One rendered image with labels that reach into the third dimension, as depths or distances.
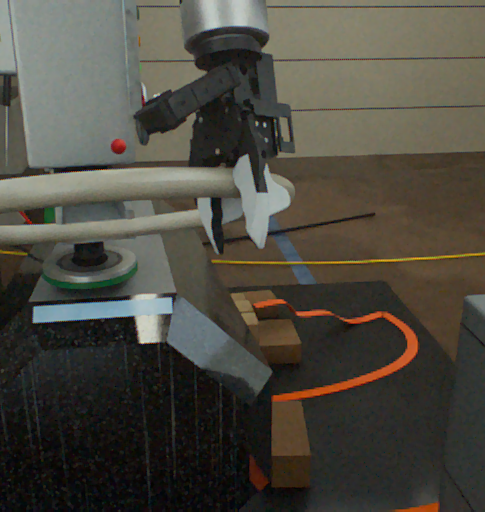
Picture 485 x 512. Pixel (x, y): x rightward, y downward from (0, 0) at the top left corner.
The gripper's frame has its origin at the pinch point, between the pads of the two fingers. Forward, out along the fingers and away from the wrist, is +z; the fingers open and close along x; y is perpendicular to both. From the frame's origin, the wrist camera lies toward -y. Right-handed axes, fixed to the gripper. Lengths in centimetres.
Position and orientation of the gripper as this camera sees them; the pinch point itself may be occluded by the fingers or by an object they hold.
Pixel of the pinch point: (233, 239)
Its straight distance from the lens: 65.4
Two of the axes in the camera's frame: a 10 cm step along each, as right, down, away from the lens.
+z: 1.1, 9.9, -0.3
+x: -7.0, 1.0, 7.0
